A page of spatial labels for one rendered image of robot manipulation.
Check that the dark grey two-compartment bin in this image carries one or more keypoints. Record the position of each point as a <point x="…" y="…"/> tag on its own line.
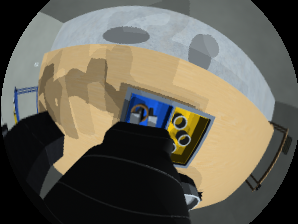
<point x="197" y="126"/>

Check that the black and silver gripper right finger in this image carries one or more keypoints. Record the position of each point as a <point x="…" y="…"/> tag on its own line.
<point x="152" y="119"/>

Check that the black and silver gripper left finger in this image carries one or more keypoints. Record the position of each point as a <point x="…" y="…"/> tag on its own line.
<point x="134" y="116"/>

